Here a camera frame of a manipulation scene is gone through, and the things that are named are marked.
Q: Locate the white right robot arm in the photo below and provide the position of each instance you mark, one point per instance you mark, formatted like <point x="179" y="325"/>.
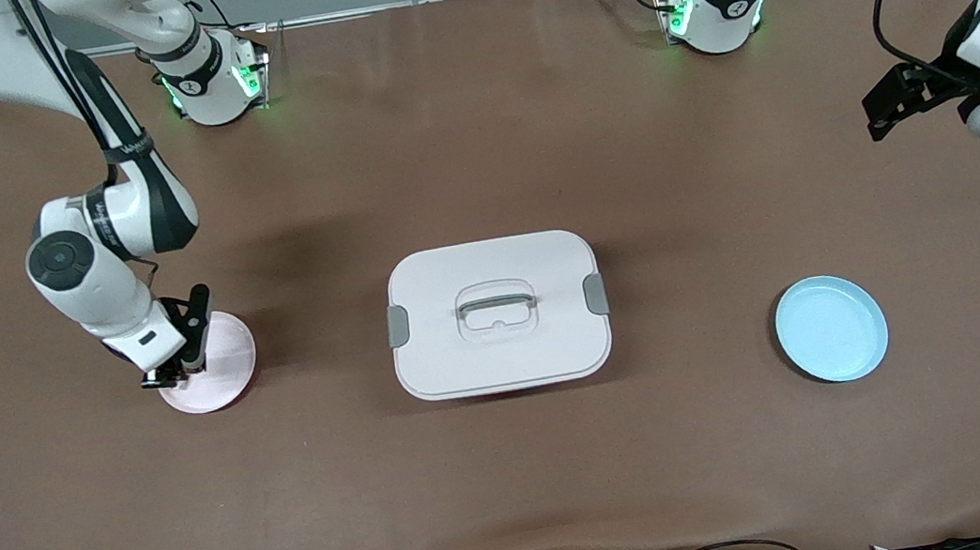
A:
<point x="100" y="260"/>

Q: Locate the pink round plate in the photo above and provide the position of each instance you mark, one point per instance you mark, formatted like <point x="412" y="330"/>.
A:
<point x="227" y="366"/>

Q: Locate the grey box latch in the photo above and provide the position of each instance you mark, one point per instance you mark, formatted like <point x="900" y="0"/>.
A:
<point x="397" y="325"/>
<point x="596" y="294"/>

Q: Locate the light blue round plate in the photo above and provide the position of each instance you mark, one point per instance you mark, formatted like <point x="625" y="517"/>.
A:
<point x="831" y="329"/>

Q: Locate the white lidded storage box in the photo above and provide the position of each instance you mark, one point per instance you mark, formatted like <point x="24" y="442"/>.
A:
<point x="500" y="349"/>

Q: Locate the brown table mat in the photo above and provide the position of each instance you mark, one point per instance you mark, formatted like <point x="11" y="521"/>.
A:
<point x="519" y="498"/>

